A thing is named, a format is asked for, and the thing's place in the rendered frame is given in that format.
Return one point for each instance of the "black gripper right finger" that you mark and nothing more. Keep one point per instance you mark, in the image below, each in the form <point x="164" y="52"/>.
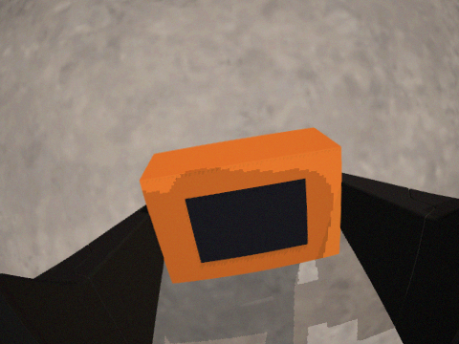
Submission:
<point x="408" y="243"/>

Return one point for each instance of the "orange block with black square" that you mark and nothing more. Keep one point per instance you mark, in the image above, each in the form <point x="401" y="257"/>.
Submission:
<point x="245" y="205"/>

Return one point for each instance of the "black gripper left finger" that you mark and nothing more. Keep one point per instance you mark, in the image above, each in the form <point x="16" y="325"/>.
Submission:
<point x="105" y="293"/>

